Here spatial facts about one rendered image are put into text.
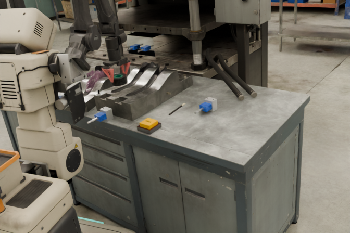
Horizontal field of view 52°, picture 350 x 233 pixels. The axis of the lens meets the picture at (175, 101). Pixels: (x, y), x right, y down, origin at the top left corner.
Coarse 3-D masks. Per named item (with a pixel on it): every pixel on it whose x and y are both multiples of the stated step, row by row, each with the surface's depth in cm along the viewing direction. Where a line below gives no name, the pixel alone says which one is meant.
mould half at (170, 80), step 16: (128, 80) 198; (144, 80) 193; (160, 80) 188; (176, 80) 194; (192, 80) 206; (96, 96) 183; (112, 96) 179; (144, 96) 176; (160, 96) 186; (112, 112) 179; (128, 112) 172; (144, 112) 178
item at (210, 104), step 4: (204, 100) 174; (208, 100) 172; (212, 100) 171; (216, 100) 173; (204, 104) 172; (208, 104) 171; (212, 104) 171; (216, 104) 173; (200, 108) 172; (204, 108) 170; (208, 108) 170; (212, 108) 172; (216, 108) 174; (196, 112) 167
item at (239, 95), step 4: (212, 60) 208; (212, 64) 205; (216, 64) 204; (216, 68) 202; (220, 72) 198; (220, 76) 197; (224, 76) 194; (224, 80) 193; (228, 80) 191; (228, 84) 189; (232, 84) 188; (232, 88) 186; (236, 88) 185; (236, 92) 183; (240, 92) 182; (236, 96) 182; (240, 96) 180; (240, 100) 181
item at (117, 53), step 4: (116, 48) 165; (108, 52) 164; (112, 52) 163; (116, 52) 164; (108, 56) 165; (112, 56) 164; (116, 56) 164; (120, 56) 167; (108, 60) 167; (112, 60) 165; (116, 60) 165; (120, 60) 166; (104, 64) 166; (108, 64) 164; (112, 64) 164
